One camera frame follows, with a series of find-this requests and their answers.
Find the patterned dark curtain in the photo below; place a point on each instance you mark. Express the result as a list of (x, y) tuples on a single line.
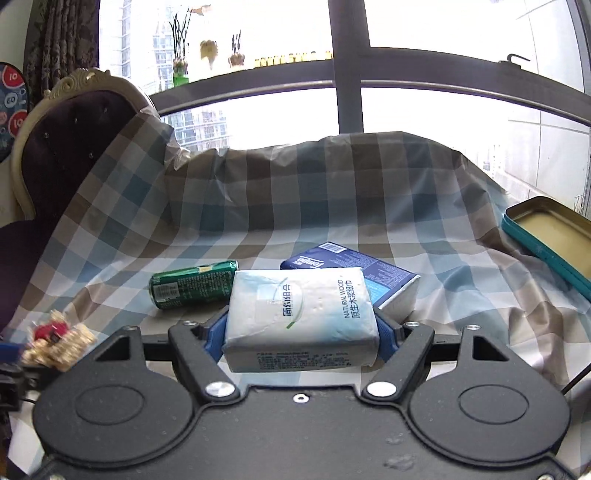
[(60, 37)]

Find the checked blanket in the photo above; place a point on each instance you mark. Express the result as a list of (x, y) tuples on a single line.
[(323, 203)]

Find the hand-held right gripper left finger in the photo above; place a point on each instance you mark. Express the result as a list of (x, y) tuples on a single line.
[(217, 333)]

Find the red and gold snack packet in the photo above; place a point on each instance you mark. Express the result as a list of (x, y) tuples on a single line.
[(69, 341)]

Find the row of small yellow bottles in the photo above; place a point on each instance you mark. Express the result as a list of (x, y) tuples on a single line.
[(293, 58)]

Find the round dartboard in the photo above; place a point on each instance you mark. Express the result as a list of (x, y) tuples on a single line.
[(11, 110)]

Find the small bulb plant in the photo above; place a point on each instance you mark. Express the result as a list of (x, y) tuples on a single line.
[(236, 57)]

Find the green drink can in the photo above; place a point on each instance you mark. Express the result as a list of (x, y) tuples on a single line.
[(189, 284)]

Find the dark blue tissue pack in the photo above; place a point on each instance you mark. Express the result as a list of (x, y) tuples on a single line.
[(369, 272)]

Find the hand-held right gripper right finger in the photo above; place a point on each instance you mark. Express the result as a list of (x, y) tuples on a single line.
[(387, 337)]

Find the white tissue pack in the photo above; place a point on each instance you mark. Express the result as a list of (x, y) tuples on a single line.
[(300, 314)]

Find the dark grey window frame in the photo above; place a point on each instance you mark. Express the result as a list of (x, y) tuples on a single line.
[(346, 69)]

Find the plant in green pot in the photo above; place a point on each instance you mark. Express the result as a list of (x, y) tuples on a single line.
[(180, 69)]

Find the purple tufted chair cream frame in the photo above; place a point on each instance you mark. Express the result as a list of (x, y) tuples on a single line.
[(69, 147)]

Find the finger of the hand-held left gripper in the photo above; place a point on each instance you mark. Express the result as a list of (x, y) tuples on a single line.
[(9, 353)]

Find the teal metal tin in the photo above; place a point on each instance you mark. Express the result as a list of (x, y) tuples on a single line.
[(554, 230)]

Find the beige figurine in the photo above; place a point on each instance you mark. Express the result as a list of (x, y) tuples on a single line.
[(208, 53)]

